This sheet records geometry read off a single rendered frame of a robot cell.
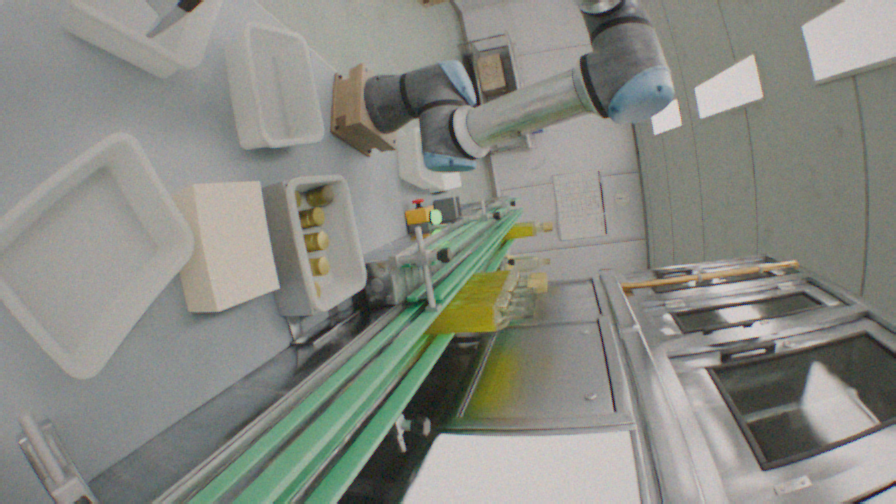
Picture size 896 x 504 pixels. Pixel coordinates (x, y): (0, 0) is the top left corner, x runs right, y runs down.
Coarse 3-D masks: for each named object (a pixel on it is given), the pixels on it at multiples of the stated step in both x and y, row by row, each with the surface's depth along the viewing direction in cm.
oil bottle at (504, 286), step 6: (498, 282) 88; (504, 282) 87; (462, 288) 89; (468, 288) 88; (474, 288) 87; (480, 288) 86; (486, 288) 85; (492, 288) 84; (498, 288) 84; (504, 288) 83; (510, 288) 84
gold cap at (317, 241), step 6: (306, 234) 64; (312, 234) 63; (318, 234) 62; (324, 234) 64; (306, 240) 63; (312, 240) 62; (318, 240) 62; (324, 240) 64; (306, 246) 63; (312, 246) 63; (318, 246) 62; (324, 246) 64
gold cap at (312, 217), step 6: (300, 210) 64; (306, 210) 63; (312, 210) 62; (318, 210) 63; (300, 216) 62; (306, 216) 62; (312, 216) 61; (318, 216) 63; (324, 216) 64; (300, 222) 63; (306, 222) 62; (312, 222) 62; (318, 222) 63
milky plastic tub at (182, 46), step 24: (72, 0) 18; (96, 0) 24; (120, 0) 28; (144, 0) 32; (216, 0) 38; (72, 24) 21; (96, 24) 23; (120, 24) 25; (144, 24) 33; (192, 24) 39; (120, 48) 28; (144, 48) 29; (168, 48) 37; (192, 48) 37; (168, 72) 36
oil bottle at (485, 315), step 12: (480, 300) 78; (492, 300) 76; (504, 300) 76; (444, 312) 76; (456, 312) 75; (468, 312) 74; (480, 312) 73; (492, 312) 73; (504, 312) 73; (432, 324) 77; (444, 324) 76; (456, 324) 76; (468, 324) 75; (480, 324) 74; (492, 324) 73; (504, 324) 73
